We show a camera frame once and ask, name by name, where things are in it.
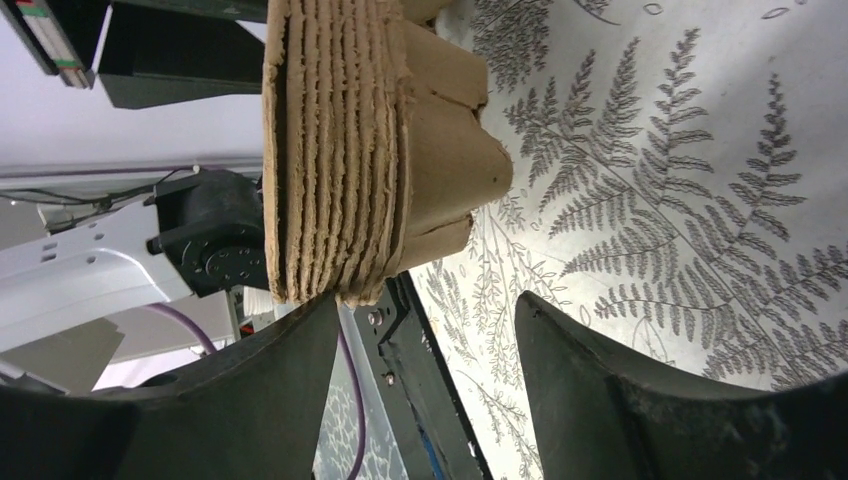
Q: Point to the brown cardboard cup carrier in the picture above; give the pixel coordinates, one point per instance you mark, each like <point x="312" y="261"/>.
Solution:
<point x="374" y="154"/>

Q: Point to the floral table mat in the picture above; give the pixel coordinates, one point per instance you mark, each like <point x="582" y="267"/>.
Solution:
<point x="680" y="186"/>

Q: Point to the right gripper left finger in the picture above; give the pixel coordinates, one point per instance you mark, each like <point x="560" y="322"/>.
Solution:
<point x="250" y="411"/>

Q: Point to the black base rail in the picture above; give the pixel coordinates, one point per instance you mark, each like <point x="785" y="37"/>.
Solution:
<point x="427" y="419"/>

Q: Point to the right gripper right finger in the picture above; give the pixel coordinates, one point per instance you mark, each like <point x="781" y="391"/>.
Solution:
<point x="602" y="410"/>

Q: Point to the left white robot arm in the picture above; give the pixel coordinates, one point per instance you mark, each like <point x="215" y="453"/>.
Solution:
<point x="193" y="236"/>

